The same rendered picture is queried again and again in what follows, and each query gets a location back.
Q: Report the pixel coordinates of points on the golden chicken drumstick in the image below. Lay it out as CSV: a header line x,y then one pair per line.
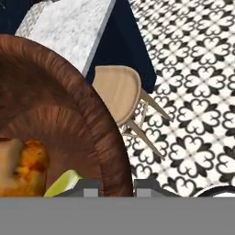
x,y
24,171

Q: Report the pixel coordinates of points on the white plate with black rim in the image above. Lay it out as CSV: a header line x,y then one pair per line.
x,y
214,191

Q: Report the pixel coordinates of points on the yellow-green lemon wedge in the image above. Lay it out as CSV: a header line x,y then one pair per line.
x,y
62,183

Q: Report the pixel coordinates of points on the brown wooden bowl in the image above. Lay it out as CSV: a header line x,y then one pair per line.
x,y
76,122

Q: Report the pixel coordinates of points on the beige wooden stool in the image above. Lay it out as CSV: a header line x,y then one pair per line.
x,y
117,91

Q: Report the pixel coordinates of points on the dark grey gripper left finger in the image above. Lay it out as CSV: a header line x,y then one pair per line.
x,y
88,186

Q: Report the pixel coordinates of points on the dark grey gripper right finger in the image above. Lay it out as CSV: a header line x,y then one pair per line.
x,y
145,186

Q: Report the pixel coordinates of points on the dark blue kitchen island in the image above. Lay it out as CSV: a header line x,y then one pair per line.
x,y
122,39

